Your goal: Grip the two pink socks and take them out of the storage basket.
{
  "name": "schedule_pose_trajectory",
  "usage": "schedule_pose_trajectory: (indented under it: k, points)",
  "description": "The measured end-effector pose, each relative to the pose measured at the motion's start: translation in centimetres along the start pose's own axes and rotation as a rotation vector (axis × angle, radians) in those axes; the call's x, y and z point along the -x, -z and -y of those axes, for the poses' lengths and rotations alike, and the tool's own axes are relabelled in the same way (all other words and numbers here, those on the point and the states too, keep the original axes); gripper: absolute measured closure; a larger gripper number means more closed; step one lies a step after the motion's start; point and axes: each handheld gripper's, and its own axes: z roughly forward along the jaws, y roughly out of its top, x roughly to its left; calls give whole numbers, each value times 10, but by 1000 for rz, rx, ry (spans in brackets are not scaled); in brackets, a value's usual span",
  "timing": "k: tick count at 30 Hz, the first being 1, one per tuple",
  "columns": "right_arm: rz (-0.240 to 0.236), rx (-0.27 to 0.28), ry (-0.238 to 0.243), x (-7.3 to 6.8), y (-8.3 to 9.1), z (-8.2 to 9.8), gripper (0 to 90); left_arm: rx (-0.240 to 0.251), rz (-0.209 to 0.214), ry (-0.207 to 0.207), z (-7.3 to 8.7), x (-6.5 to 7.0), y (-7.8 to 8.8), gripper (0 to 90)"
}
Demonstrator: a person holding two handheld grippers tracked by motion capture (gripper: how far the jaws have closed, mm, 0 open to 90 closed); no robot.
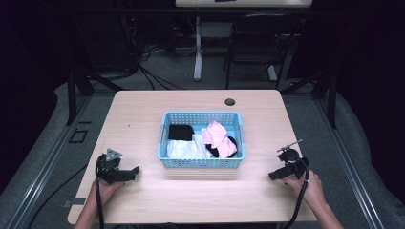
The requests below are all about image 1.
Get black sock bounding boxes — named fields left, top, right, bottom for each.
left=204, top=135, right=239, bottom=159
left=167, top=124, right=196, bottom=142

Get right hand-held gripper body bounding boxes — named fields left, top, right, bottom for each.
left=276, top=138, right=310, bottom=180

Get pink sock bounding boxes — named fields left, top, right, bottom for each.
left=201, top=119, right=239, bottom=159

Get white desk leg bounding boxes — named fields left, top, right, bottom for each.
left=193, top=15, right=204, bottom=82

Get aluminium floor rail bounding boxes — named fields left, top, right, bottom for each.
left=313, top=94, right=388, bottom=229
left=6, top=94, right=94, bottom=229

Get person's left hand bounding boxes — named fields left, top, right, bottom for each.
left=91, top=178, right=127, bottom=204

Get person's right hand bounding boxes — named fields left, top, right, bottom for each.
left=281, top=169, right=327, bottom=207

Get black tape square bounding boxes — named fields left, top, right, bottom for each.
left=68, top=128, right=89, bottom=144

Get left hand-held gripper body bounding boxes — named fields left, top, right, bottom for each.
left=96, top=148, right=128, bottom=185

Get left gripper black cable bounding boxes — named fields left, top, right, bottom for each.
left=95, top=155, right=106, bottom=229

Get black metal stand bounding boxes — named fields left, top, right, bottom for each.
left=280, top=68, right=339, bottom=130
left=64, top=62, right=126, bottom=127

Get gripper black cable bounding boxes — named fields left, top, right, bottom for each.
left=282, top=165, right=310, bottom=229
left=95, top=155, right=106, bottom=229

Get white sock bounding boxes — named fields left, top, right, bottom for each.
left=166, top=133, right=213, bottom=159

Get blue plastic basket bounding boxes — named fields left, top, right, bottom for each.
left=156, top=110, right=247, bottom=169

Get black floor cable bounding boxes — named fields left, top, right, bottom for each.
left=28, top=163, right=89, bottom=229

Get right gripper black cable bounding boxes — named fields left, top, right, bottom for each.
left=282, top=165, right=310, bottom=229

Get black folding chair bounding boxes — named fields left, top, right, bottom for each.
left=222, top=12, right=304, bottom=91

